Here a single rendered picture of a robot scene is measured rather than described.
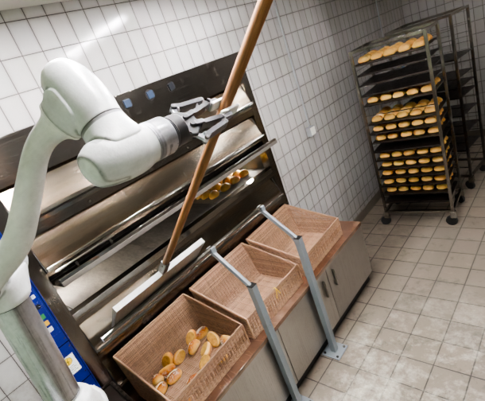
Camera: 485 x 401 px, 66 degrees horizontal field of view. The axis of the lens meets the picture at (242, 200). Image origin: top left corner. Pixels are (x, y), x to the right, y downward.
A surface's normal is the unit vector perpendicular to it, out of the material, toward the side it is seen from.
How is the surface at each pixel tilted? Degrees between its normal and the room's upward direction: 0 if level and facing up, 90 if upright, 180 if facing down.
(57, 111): 76
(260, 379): 90
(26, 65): 90
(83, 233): 70
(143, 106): 90
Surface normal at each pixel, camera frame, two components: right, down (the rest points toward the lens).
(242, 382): 0.71, 0.00
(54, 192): 0.56, -0.30
